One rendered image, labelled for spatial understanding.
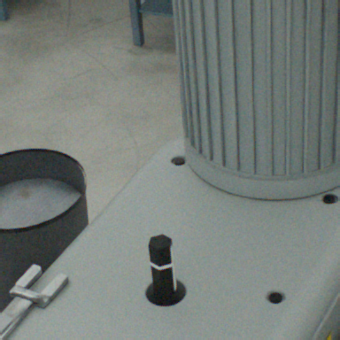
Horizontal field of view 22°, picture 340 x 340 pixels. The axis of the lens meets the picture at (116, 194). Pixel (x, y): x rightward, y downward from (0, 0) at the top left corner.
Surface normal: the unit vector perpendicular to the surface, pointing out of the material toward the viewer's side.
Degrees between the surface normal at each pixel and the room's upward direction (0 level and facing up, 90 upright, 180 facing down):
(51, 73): 0
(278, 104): 90
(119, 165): 0
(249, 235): 0
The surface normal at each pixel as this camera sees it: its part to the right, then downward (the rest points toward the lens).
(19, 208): -0.11, -0.79
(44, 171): -0.22, 0.56
